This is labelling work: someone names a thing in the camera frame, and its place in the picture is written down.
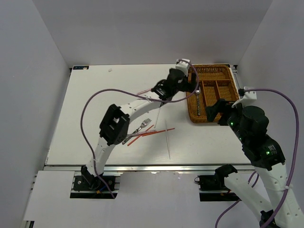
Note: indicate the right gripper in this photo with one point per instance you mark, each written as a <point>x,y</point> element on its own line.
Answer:
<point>223,106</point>

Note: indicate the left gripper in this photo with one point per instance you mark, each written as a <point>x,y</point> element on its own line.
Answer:
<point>188,87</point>

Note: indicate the dark handled spoon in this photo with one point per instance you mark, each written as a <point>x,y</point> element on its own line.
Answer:
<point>198,92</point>

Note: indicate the pink handled spoon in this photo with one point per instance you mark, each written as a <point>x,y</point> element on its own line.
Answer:
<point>144,91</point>

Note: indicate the white chopstick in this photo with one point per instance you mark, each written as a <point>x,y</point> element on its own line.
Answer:
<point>167,139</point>
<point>157,117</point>

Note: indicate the dark handled fork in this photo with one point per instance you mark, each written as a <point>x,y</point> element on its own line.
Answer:
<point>143,125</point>

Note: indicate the orange chopstick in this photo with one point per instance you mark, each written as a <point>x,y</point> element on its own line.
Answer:
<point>156,132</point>
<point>136,138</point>

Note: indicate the pink handled fork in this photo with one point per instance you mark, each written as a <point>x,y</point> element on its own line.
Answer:
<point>133,135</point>

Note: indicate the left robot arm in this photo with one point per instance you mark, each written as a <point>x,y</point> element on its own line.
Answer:
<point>115,123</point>

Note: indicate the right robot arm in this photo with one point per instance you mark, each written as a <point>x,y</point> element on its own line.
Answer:
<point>249,124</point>

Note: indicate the wicker cutlery tray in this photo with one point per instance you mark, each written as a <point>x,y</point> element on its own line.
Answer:
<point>216,81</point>

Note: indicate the blue label sticker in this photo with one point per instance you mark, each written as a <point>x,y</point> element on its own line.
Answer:
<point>80,67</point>

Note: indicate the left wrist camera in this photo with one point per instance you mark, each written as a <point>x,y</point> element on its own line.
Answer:
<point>182,64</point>

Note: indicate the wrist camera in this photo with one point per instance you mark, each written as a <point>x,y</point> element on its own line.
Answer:
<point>247,97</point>
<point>182,64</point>

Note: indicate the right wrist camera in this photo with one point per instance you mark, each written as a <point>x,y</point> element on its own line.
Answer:
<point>247,97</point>

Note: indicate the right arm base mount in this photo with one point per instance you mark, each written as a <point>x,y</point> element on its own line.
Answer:
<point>212,190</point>

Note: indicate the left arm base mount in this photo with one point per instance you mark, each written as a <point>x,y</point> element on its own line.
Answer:
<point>82,190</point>

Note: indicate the aluminium table rail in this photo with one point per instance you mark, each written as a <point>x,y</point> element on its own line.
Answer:
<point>130,168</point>

